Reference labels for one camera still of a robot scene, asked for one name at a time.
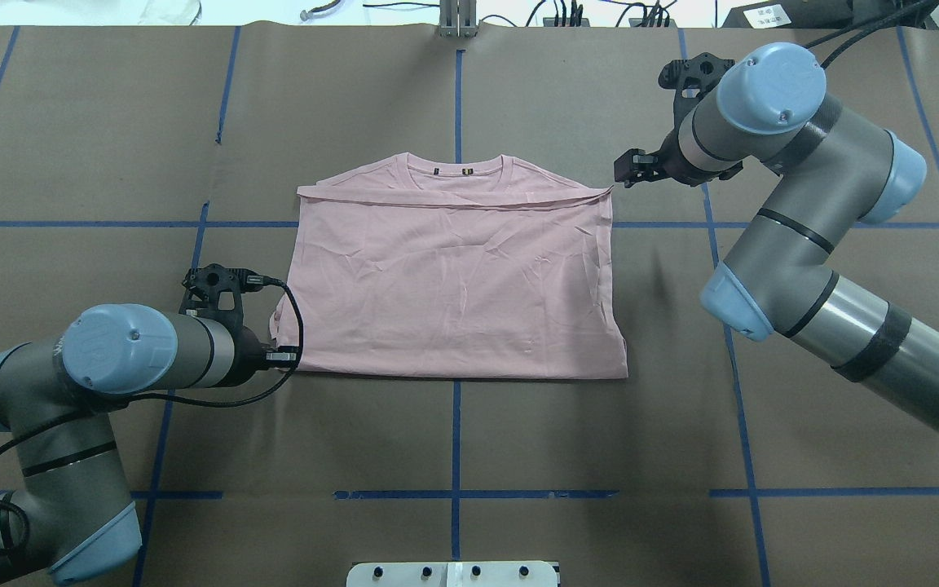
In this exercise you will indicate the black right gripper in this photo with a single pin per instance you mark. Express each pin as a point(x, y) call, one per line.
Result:
point(668, 162)

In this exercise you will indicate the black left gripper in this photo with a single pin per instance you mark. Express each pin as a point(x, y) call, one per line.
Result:
point(251, 355)

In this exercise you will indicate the pink Snoopy t-shirt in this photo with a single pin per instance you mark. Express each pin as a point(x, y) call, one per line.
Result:
point(494, 269)

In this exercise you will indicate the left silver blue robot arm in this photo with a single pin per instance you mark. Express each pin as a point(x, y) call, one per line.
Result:
point(65, 505)

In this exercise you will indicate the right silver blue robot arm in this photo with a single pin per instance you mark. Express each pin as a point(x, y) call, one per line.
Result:
point(835, 169)

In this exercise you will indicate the black box with label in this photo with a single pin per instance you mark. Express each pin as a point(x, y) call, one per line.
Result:
point(789, 15)

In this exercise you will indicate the aluminium frame post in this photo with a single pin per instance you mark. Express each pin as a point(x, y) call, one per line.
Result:
point(458, 19)

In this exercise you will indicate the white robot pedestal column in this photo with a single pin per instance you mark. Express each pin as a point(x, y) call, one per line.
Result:
point(456, 573)

